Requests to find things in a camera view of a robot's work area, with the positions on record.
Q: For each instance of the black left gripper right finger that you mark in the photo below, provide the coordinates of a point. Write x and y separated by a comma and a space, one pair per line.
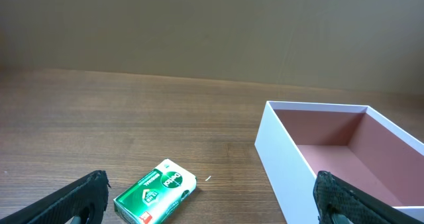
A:
339, 202

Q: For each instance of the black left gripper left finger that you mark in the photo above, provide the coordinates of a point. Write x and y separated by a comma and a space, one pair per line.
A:
83, 201

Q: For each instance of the green Dettol soap box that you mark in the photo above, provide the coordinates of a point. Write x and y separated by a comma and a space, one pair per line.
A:
156, 195

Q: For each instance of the white box with pink interior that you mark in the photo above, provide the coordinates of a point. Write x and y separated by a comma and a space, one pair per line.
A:
356, 143

